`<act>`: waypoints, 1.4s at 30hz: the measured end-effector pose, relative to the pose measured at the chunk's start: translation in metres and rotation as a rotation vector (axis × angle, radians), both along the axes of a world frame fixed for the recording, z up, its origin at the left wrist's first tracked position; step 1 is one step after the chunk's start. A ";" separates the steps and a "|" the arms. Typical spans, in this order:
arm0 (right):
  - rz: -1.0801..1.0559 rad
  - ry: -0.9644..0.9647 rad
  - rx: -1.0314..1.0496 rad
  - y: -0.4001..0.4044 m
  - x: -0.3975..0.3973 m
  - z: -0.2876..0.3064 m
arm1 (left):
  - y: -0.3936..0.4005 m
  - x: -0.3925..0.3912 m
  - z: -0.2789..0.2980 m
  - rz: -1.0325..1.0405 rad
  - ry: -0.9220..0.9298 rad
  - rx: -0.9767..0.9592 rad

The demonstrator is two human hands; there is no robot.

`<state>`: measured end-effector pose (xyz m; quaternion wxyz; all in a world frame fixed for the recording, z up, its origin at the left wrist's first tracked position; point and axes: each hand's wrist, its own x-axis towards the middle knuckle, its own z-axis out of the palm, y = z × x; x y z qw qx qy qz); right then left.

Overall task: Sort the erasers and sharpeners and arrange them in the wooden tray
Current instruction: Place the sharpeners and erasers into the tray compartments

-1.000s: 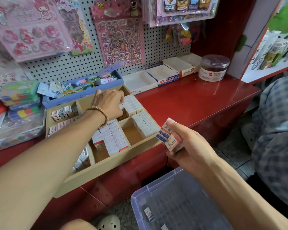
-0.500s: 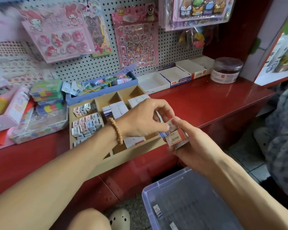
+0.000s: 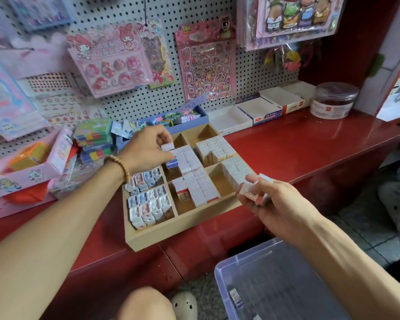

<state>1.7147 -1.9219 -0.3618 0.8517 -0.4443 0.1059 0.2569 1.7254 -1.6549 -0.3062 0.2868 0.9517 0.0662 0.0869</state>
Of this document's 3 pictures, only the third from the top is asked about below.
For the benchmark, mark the person's left hand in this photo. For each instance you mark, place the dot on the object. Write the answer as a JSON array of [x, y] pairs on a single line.
[[143, 151]]

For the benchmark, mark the person's right hand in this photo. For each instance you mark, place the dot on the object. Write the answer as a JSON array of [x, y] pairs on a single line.
[[283, 213]]

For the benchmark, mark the small white eraser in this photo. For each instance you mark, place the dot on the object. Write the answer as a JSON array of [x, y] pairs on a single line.
[[167, 147]]

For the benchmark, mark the handful of boxed erasers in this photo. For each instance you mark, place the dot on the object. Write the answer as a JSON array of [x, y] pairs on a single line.
[[253, 190]]

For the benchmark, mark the clear plastic storage bin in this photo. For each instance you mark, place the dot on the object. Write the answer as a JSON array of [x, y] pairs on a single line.
[[280, 276]]

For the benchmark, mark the wooden compartment tray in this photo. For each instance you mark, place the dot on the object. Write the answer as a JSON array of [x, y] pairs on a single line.
[[186, 226]]

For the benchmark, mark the blue white eraser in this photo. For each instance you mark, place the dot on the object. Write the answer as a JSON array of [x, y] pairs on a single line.
[[236, 298]]

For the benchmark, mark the person's right forearm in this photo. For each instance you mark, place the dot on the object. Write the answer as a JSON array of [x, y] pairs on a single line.
[[360, 276]]

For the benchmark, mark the person's left forearm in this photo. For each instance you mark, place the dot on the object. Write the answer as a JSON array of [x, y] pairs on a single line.
[[46, 256]]

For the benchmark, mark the blue box of trinkets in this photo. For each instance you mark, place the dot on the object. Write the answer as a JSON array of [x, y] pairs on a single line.
[[173, 123]]

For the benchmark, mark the white tray box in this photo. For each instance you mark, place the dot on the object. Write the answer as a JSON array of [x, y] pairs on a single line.
[[258, 111], [230, 120], [286, 98]]

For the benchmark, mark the yellow orange toy box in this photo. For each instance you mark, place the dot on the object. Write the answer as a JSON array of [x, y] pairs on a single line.
[[28, 156]]

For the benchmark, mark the person's left cream clog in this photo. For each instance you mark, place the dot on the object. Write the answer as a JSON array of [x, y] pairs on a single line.
[[184, 305]]

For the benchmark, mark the person's left leg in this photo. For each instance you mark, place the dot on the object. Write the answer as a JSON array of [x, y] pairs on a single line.
[[146, 304]]

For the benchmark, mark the white pegboard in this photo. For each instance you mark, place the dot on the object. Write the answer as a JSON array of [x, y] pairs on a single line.
[[153, 103]]

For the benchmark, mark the stack of colourful packs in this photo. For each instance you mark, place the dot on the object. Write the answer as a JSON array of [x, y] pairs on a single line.
[[93, 135]]

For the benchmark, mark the red display counter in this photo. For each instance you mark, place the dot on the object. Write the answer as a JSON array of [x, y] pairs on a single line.
[[320, 146]]

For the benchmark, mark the pink tray of trinkets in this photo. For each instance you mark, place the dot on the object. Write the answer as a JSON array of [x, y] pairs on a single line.
[[53, 163]]

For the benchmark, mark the red patterned sticker sheet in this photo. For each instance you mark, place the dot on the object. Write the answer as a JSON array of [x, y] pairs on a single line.
[[60, 103]]

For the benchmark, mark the pink sticker pack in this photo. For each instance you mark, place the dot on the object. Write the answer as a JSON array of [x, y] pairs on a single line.
[[206, 60], [110, 60]]

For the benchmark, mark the green edged sticker pack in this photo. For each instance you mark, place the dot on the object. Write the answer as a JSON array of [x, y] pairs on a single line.
[[160, 53]]

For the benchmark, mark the round clear plastic jar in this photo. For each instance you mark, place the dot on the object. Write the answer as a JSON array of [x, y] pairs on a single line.
[[334, 101]]

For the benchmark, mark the red folded cloth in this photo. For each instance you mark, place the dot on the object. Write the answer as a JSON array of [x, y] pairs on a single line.
[[26, 194]]

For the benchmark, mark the pastel cartoon sticker pack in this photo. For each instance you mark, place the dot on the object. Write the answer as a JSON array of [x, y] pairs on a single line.
[[10, 100]]

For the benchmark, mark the pale pink card pack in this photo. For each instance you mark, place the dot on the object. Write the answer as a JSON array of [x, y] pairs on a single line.
[[26, 60]]

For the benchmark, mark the clear bag of colourful toys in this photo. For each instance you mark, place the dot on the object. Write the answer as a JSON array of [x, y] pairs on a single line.
[[286, 58]]

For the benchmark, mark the white side shelf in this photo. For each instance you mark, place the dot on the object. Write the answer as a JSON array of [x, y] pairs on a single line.
[[397, 83]]

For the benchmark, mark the clear glitter sticker sheet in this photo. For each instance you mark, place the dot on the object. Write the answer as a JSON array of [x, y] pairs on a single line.
[[40, 10]]

